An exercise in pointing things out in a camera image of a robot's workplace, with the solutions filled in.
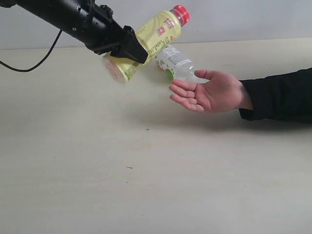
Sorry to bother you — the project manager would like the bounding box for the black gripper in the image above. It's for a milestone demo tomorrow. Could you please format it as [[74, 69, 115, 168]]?
[[92, 24, 148, 64]]

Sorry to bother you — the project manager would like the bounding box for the yellow label bottle red cap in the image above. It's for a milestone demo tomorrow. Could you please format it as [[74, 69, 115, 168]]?
[[102, 5, 190, 84]]

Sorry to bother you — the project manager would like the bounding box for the clear bottle green cartoon label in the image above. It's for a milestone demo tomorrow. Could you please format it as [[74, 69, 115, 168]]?
[[155, 44, 208, 83]]

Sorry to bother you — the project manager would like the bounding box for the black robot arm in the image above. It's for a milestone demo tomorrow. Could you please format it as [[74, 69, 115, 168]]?
[[0, 0, 148, 64]]

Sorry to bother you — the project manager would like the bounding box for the black sleeved forearm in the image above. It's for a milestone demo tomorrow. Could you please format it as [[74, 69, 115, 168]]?
[[239, 68, 312, 124]]

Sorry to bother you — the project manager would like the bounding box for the person's open hand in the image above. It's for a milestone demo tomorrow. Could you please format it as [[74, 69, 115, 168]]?
[[169, 70, 253, 113]]

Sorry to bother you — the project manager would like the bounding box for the black cable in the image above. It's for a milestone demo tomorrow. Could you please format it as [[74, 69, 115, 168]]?
[[0, 30, 63, 73]]

